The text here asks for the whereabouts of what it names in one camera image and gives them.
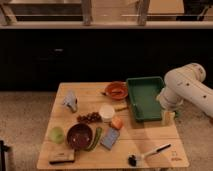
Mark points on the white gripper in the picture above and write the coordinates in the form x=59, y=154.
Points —
x=167, y=117

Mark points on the blue sponge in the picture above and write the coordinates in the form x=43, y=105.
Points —
x=110, y=138

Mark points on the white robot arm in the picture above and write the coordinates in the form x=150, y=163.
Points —
x=186, y=83

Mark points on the white plastic cup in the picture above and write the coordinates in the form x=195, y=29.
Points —
x=106, y=112

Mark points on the green plastic cup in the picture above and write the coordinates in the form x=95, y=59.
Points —
x=56, y=135

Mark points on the green plastic tray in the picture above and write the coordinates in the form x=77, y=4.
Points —
x=142, y=92

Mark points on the corn cob piece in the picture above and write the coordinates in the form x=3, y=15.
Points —
x=120, y=107

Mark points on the white black dish brush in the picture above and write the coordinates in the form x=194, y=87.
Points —
x=133, y=160

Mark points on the orange bowl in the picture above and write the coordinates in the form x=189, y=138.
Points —
x=116, y=90

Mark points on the green bean pod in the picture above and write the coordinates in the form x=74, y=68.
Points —
x=98, y=133

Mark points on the bunch of dark grapes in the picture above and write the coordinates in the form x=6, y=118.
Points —
x=89, y=118

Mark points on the wooden folding table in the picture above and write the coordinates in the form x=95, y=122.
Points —
x=135, y=138

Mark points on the dark red bowl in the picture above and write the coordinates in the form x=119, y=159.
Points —
x=79, y=136

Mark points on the grey blue crumpled cloth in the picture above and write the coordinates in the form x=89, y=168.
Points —
x=70, y=100

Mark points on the dark cabinet counter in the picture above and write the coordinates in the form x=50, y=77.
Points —
x=41, y=58

